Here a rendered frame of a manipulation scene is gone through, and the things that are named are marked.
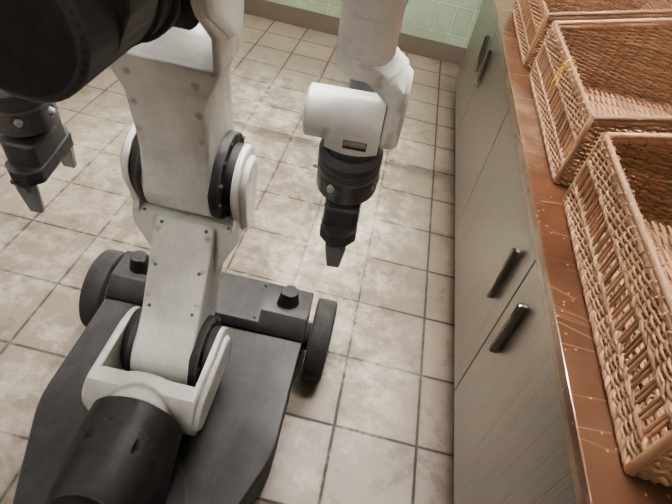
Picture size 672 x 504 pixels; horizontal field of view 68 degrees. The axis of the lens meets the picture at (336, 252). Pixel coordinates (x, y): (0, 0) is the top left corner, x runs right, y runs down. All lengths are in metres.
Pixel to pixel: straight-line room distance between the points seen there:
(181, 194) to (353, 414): 0.72
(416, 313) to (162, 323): 0.82
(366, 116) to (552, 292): 0.42
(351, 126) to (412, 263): 1.07
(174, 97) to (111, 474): 0.52
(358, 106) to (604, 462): 0.51
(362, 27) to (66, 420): 0.86
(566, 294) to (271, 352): 0.61
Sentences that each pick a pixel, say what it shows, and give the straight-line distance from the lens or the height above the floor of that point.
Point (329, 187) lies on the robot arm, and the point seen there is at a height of 0.70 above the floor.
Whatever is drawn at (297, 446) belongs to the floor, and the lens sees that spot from 1.22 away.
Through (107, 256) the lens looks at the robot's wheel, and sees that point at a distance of 1.30.
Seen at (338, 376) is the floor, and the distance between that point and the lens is 1.32.
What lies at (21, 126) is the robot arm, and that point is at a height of 0.69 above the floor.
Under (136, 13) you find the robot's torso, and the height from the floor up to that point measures 0.94.
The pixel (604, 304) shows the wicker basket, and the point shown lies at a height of 0.62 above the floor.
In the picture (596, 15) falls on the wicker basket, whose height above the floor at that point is 0.76.
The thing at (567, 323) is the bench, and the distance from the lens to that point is 0.82.
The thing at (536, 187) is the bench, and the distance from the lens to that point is 1.08.
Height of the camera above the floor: 1.10
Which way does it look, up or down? 43 degrees down
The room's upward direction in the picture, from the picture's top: 13 degrees clockwise
